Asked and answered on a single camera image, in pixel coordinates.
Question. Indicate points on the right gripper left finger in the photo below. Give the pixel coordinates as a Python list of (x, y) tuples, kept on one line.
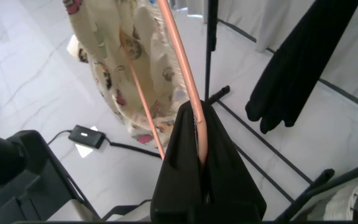
[(176, 186)]

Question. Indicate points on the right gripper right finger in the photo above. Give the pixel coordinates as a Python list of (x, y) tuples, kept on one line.
[(232, 186)]

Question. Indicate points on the pink clothes hanger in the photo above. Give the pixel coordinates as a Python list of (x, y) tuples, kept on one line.
[(185, 71)]

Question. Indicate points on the cream printed garment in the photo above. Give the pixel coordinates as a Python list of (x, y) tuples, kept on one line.
[(154, 62)]

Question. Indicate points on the black garment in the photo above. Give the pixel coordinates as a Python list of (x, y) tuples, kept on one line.
[(300, 62)]

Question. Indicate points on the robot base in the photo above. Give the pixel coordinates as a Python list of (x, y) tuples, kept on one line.
[(36, 186)]

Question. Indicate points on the white laundry basket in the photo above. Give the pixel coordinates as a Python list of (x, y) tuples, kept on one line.
[(337, 202)]

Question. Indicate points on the black clothes rack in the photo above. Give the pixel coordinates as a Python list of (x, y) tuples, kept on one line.
[(211, 31)]

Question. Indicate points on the black power adapter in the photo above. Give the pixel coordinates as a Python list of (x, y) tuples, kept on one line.
[(85, 137)]

